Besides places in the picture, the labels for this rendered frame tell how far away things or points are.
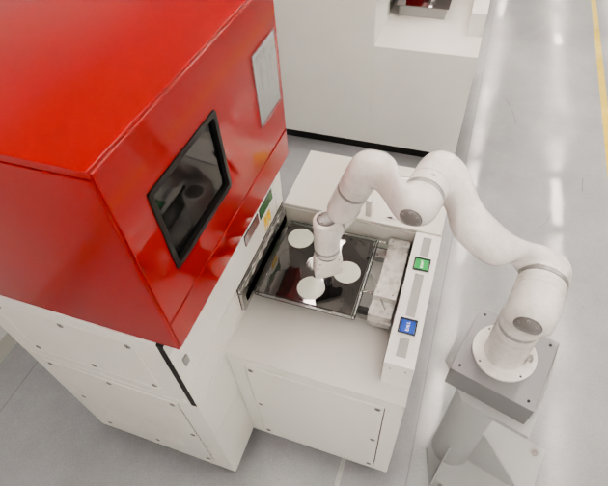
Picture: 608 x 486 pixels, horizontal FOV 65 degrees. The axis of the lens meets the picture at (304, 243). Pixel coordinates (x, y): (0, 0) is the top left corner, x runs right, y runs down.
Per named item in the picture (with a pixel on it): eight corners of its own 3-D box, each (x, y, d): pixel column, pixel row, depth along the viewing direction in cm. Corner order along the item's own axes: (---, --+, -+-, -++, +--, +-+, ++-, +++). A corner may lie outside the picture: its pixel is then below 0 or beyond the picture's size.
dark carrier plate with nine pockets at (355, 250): (259, 291, 171) (258, 290, 171) (290, 224, 192) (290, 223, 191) (351, 315, 163) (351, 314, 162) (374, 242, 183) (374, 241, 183)
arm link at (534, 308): (548, 315, 134) (580, 266, 115) (531, 370, 124) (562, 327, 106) (505, 299, 138) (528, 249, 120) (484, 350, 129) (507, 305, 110)
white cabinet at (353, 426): (255, 434, 226) (224, 354, 164) (317, 278, 284) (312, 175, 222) (388, 479, 211) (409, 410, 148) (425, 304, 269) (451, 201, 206)
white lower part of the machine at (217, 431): (107, 429, 232) (22, 349, 169) (186, 295, 281) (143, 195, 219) (238, 478, 214) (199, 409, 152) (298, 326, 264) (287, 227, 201)
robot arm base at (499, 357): (541, 339, 149) (562, 309, 135) (529, 392, 139) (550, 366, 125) (480, 317, 156) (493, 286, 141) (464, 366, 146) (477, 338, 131)
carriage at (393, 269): (366, 324, 165) (367, 319, 163) (389, 247, 187) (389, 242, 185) (389, 330, 163) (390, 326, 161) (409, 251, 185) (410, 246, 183)
